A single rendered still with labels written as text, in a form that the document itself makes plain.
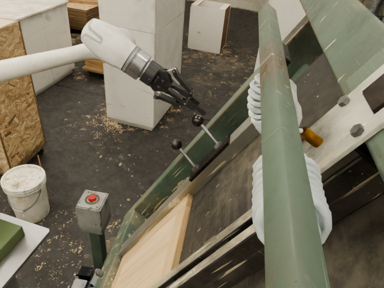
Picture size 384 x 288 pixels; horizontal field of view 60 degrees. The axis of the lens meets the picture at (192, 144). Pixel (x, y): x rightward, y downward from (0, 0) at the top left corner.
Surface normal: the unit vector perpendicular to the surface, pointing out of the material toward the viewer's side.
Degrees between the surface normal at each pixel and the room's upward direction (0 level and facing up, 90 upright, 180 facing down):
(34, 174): 0
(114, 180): 0
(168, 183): 90
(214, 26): 90
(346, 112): 60
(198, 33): 88
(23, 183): 0
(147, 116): 90
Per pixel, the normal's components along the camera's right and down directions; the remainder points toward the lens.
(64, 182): 0.08, -0.80
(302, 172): 0.56, -0.62
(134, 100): -0.29, 0.54
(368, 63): -0.81, -0.54
